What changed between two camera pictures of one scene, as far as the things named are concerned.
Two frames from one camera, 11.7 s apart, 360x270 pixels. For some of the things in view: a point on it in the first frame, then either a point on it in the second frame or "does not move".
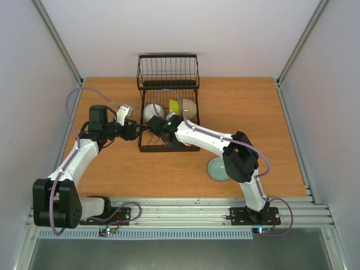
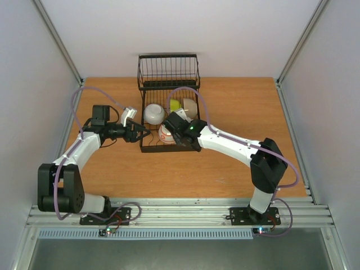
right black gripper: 153,124 -> 178,139
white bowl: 149,111 does not move
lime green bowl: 175,107 does not move
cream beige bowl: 190,108 does not move
